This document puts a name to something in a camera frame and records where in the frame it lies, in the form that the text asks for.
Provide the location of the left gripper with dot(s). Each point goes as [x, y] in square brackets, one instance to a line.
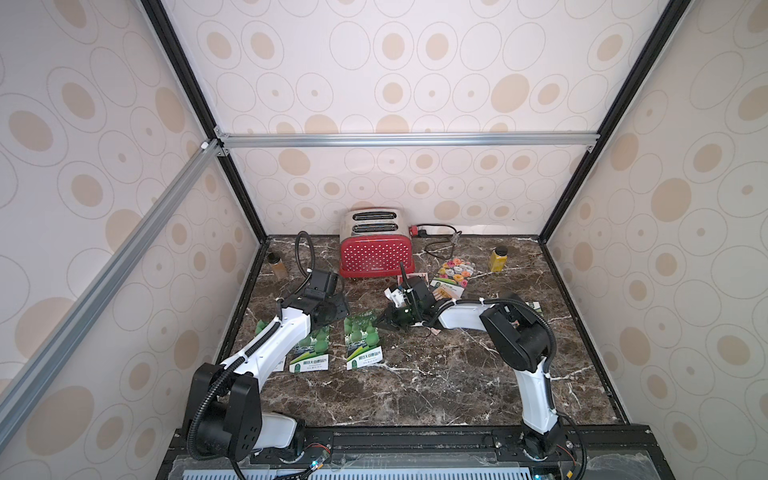
[342, 309]

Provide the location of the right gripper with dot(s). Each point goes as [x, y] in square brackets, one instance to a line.
[399, 312]

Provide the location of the green gourd packet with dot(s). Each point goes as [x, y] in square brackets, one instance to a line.
[310, 354]
[261, 325]
[362, 340]

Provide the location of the flower seed packet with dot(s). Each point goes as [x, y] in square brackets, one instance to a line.
[535, 305]
[456, 272]

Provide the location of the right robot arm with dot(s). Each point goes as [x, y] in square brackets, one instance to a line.
[522, 338]

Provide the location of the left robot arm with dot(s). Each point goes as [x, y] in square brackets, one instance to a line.
[223, 416]

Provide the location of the orange striped seed packet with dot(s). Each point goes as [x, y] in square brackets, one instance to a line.
[447, 291]

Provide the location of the pink striped seed packet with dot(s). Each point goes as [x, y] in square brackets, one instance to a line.
[414, 277]

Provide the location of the flower seed packet back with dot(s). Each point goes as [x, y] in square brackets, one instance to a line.
[456, 272]

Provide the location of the brown spice bottle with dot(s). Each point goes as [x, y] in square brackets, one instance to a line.
[277, 265]

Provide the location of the red polka dot toaster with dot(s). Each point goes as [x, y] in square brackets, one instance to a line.
[374, 243]

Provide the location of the yellow turmeric powder bottle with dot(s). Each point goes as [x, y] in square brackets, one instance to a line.
[498, 258]

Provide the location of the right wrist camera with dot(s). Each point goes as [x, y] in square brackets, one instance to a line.
[396, 296]

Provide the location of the black base frame front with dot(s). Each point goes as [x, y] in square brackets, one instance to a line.
[447, 452]

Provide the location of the horizontal aluminium rail back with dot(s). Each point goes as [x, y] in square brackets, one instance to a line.
[228, 141]

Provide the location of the diagonal aluminium rail left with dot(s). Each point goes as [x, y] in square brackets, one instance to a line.
[47, 362]

